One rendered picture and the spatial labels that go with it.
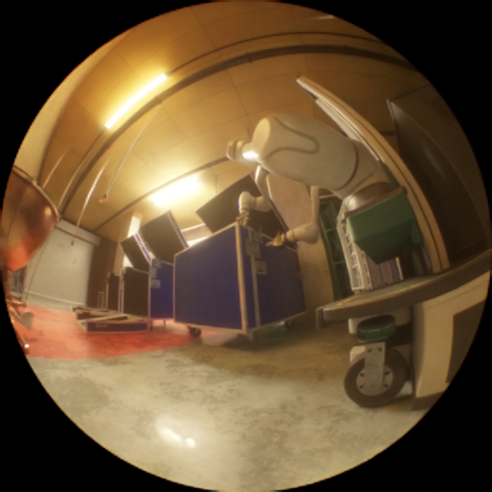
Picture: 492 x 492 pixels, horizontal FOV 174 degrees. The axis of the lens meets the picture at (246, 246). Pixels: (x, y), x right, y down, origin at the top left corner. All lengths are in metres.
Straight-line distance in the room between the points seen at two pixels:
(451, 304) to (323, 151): 0.37
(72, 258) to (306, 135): 7.84
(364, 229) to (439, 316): 0.24
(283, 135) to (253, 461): 0.63
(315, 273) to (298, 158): 2.10
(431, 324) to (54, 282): 7.87
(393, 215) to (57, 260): 7.90
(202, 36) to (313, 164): 2.75
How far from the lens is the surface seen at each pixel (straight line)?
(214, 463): 0.43
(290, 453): 0.44
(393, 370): 0.48
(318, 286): 2.32
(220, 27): 2.92
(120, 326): 1.94
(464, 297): 0.38
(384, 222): 0.37
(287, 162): 0.32
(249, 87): 2.98
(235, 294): 1.11
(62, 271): 7.70
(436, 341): 0.38
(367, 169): 0.44
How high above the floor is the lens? 0.35
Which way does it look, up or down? 21 degrees up
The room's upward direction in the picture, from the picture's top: 5 degrees counter-clockwise
